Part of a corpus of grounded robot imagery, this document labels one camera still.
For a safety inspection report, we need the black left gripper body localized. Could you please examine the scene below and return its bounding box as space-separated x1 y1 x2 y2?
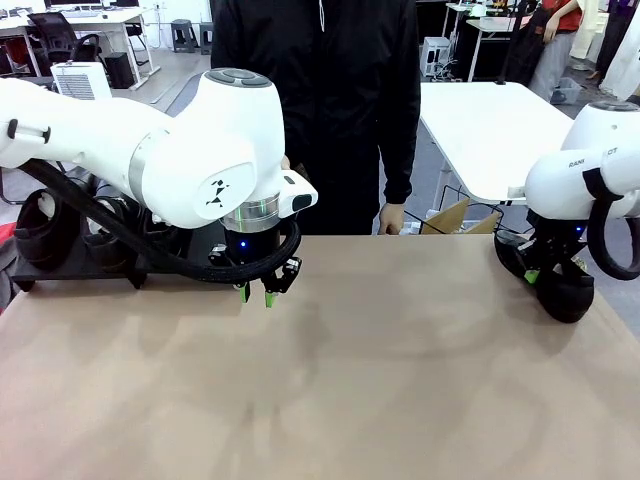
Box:
209 223 284 271

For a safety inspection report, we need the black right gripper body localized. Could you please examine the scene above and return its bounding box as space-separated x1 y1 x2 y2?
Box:
527 210 592 257

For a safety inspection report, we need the person's left forearm black sleeve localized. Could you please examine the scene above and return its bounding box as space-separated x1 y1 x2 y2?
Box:
382 119 422 206

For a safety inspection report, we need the person's left hand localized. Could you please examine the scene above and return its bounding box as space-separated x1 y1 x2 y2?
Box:
378 202 406 236

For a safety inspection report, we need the brown cardboard box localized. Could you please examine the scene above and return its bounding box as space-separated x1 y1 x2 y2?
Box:
424 198 501 236

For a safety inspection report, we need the white table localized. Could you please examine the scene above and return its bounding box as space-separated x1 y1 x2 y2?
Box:
418 81 576 205

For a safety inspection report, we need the grey plastic bin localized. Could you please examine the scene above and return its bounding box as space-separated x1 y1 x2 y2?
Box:
549 77 584 105

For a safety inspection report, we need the person's torso black jacket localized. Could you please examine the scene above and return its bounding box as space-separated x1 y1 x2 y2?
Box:
210 0 422 236

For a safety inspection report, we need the figure in red shirt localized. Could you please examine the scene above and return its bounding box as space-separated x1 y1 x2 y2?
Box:
529 0 584 104

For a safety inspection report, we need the black hanging garment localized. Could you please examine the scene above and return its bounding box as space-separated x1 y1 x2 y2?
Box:
504 4 551 86

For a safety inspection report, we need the cream hanging coat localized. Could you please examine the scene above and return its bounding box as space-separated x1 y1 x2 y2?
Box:
569 0 609 61

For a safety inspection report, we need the white computer case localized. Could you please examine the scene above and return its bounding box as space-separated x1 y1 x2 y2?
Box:
422 35 454 79

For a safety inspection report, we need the white desk with legs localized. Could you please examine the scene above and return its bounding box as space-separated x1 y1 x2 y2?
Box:
444 2 541 84

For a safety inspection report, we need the black computer tower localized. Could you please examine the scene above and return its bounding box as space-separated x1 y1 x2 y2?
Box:
103 51 135 90

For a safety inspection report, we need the white air purifier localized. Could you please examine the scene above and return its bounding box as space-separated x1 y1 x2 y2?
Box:
49 60 112 101

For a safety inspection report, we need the red and grey jacket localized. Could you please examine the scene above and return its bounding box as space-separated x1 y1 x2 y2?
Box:
0 222 21 316

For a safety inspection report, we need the white office desk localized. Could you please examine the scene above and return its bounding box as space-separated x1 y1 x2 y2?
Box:
0 7 161 91

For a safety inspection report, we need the black office chair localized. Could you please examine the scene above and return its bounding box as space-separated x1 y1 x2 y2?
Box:
27 12 104 76

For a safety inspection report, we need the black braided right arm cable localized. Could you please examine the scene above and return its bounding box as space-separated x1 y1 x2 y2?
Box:
582 167 640 282

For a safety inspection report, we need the black wire rack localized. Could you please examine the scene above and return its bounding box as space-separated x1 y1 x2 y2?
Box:
394 184 504 236

